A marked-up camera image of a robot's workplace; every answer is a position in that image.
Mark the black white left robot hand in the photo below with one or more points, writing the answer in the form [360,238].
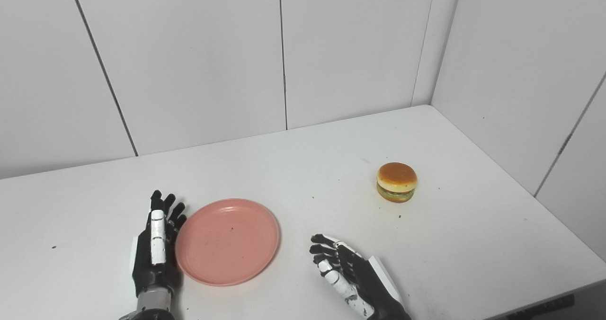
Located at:
[144,263]

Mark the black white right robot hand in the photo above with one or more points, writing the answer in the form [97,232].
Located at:
[374,287]

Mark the pink round plate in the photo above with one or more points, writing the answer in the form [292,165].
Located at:
[227,242]

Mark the toy hamburger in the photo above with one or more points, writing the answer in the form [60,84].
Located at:
[396,180]

